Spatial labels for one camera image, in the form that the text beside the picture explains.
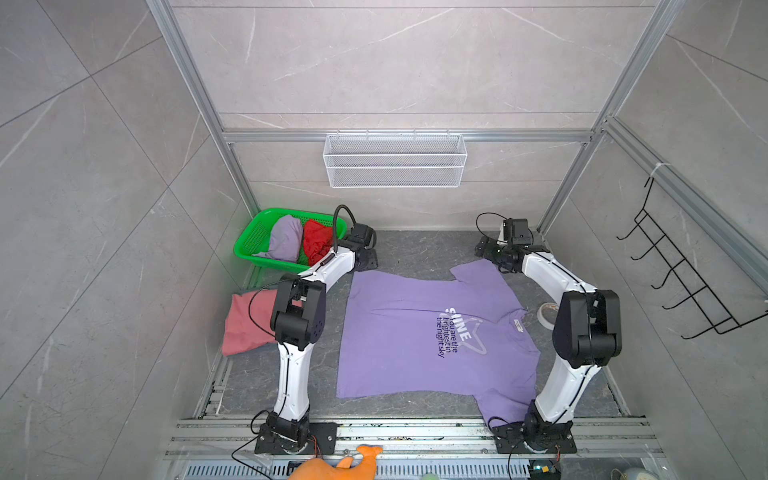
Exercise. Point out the green plastic laundry basket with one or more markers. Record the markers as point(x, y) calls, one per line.
point(256, 236)

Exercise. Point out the black wire hook rack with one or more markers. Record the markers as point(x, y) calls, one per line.
point(679, 268)

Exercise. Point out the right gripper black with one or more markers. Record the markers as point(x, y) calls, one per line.
point(485, 249)

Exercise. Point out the aluminium mounting rail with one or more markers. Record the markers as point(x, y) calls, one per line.
point(418, 438)

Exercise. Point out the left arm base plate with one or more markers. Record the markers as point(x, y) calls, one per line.
point(314, 438)

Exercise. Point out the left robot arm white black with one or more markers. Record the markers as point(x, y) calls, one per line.
point(298, 321)

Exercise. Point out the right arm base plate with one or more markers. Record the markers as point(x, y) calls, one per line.
point(547, 438)

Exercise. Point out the folded pink t-shirt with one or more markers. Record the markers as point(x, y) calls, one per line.
point(247, 325)

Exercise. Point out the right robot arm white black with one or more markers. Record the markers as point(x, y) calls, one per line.
point(586, 334)

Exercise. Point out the white wire wall basket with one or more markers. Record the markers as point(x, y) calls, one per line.
point(370, 161)

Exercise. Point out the orange plush toy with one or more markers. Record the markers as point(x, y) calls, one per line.
point(319, 469)

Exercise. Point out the roll of masking tape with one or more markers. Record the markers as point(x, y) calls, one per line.
point(547, 315)

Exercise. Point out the red t-shirt in basket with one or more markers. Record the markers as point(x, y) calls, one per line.
point(317, 241)

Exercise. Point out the purple t-shirt with print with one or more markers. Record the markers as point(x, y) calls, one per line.
point(465, 336)

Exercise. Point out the lavender t-shirt in basket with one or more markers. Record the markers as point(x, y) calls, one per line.
point(285, 240)

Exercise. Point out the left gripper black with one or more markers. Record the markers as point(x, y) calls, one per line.
point(373, 258)

